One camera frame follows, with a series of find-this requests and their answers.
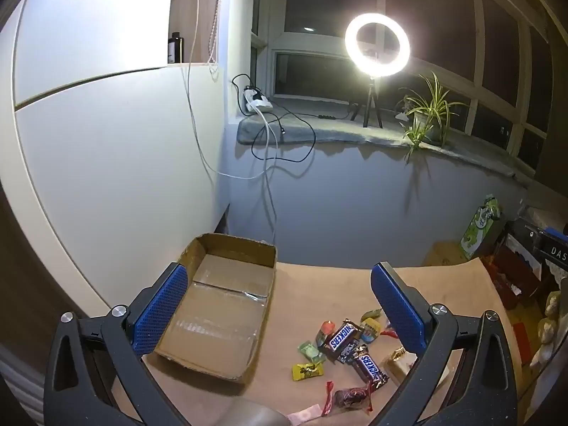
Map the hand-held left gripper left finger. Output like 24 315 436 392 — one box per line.
43 263 189 426

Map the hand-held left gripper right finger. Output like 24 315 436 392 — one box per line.
370 262 518 426

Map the beige gold snack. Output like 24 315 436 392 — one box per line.
384 347 418 384

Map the cardboard box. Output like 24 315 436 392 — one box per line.
153 233 278 382
421 240 471 267

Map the large brown chocolate bar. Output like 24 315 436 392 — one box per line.
320 318 365 364

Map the small brown chocolate bar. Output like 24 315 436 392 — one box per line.
352 355 390 392

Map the orange candy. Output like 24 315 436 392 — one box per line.
315 320 335 347

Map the green candy packet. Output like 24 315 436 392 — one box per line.
297 341 327 365

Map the dark red round candy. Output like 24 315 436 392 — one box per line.
333 386 373 414

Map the pink candy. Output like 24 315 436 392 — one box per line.
286 404 321 425

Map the closed cardboard box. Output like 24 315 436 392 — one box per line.
421 240 471 267

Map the red packaging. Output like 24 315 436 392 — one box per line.
484 246 544 309

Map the green gift bag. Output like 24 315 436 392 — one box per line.
459 194 507 259

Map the grey blurred rounded object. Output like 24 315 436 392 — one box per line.
231 398 287 426

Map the cream plush toy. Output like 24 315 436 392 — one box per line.
530 290 564 369

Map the white cabinet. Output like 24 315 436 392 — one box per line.
0 0 231 320

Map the black storage box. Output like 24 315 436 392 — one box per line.
508 217 568 276

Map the grey windowsill cushion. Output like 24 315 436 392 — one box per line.
236 109 533 182

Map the potted spider plant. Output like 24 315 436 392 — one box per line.
395 71 469 165

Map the black tripod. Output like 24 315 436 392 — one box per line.
350 75 384 129

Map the white power strip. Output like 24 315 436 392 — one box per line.
243 89 273 114

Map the black bottle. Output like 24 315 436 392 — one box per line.
168 32 184 64

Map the wooden shelf niche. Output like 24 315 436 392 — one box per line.
169 0 223 66

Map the thick white cable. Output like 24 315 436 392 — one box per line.
258 106 283 241

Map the black cable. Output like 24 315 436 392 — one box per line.
231 75 317 163

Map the ring light cable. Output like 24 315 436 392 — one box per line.
271 102 356 120

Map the thin white cable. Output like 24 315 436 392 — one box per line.
183 0 285 181

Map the window frame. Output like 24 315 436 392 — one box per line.
251 0 568 174

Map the beaded blind cord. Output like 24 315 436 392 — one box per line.
208 0 223 65

